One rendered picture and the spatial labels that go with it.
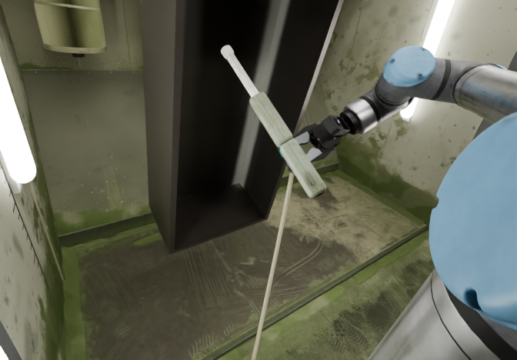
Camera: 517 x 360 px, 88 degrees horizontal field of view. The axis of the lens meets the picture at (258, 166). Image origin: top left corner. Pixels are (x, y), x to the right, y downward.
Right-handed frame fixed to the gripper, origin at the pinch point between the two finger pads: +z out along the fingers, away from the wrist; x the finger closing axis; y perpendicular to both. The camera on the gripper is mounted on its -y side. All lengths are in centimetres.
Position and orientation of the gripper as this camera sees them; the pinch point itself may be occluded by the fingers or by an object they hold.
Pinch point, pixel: (289, 158)
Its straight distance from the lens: 72.6
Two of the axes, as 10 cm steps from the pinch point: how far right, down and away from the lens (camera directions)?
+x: -5.1, -8.3, 2.1
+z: -8.5, 5.2, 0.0
